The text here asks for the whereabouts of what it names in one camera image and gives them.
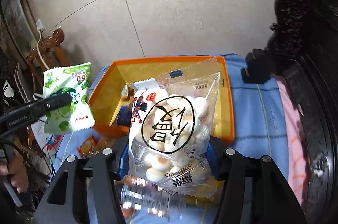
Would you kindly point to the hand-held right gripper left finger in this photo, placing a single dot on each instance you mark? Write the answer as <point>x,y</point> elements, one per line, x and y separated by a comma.
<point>122,163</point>

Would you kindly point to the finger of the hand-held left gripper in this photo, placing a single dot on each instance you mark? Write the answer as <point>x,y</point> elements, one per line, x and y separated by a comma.
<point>56,103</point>

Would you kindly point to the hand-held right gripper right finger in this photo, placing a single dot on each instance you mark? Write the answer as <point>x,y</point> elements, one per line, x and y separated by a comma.
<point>212,158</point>

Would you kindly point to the green white candy packet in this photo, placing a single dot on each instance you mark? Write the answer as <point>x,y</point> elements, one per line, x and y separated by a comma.
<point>76,81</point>

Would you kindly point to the orange cardboard box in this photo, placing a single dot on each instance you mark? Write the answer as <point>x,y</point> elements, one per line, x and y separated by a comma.
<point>225,107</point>

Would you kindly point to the clear white bun packet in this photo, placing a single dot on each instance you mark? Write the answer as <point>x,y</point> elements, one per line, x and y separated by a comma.
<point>169,118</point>

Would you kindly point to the person's left hand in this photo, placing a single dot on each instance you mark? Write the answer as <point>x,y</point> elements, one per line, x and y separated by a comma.
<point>15,173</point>

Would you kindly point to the orange chip packet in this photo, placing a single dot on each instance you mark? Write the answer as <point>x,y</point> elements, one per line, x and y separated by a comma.
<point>88,147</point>

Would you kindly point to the clear plastic packet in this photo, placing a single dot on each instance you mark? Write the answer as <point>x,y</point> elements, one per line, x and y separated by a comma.
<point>142,195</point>

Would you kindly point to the blue checked cloth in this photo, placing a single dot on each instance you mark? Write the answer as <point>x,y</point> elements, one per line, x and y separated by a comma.
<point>250,121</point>

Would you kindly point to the carved wooden chair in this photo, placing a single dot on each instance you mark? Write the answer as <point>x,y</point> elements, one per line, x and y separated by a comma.
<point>52,41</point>

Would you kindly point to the small yellow packet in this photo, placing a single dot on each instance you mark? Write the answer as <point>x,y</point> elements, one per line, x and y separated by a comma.
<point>125,93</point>

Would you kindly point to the pink cloth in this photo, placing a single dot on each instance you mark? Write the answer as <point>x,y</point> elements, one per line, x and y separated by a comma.
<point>298,139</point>

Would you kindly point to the framed picture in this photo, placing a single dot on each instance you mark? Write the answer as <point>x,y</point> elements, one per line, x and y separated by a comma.
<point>15,17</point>

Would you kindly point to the dark carved wooden furniture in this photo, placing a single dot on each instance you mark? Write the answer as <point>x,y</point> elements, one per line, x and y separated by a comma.
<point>303,28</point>

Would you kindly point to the white wall socket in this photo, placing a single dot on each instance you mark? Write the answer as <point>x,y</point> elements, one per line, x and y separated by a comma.
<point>39,25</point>

